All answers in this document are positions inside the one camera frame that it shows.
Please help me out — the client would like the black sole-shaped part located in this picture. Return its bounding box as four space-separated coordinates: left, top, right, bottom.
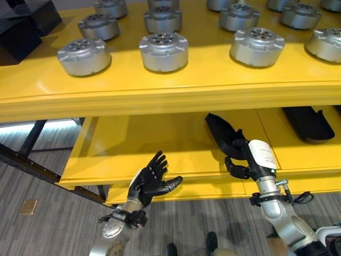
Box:
204 112 247 161
281 106 336 145

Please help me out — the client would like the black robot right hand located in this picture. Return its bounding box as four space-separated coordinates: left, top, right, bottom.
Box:
224 137 278 182

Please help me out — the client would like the silver robot leg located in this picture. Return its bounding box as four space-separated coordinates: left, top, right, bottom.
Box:
265 236 289 256
213 247 236 256

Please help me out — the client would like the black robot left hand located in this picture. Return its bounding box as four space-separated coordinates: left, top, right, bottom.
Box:
127 150 184 209

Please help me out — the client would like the brass floor socket plate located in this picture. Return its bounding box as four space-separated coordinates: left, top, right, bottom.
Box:
19 199 38 215

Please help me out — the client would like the dark robot right foot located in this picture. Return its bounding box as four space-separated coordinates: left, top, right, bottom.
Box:
206 231 219 254

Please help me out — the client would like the black box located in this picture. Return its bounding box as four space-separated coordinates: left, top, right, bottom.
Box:
0 0 63 37
0 18 43 66

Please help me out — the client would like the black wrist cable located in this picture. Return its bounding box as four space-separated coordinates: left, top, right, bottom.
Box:
283 189 314 206

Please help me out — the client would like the black metal shelf frame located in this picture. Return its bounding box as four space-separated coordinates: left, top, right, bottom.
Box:
0 117 110 205

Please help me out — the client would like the yellow lowest shelf board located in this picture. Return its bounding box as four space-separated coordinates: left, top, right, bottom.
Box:
104 170 341 205

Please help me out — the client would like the yellow shelf board with soles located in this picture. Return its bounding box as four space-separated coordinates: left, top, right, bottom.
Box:
58 105 341 190

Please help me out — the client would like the silver round motor housing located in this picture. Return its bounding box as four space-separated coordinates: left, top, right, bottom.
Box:
229 27 286 68
206 0 239 12
319 0 341 13
93 0 128 19
77 13 120 42
266 0 294 13
138 33 190 73
218 2 262 33
56 38 112 78
304 27 341 64
281 2 323 30
143 5 183 35

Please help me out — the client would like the yellow shelf board with motors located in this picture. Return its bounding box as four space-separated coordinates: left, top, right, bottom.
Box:
0 0 341 124

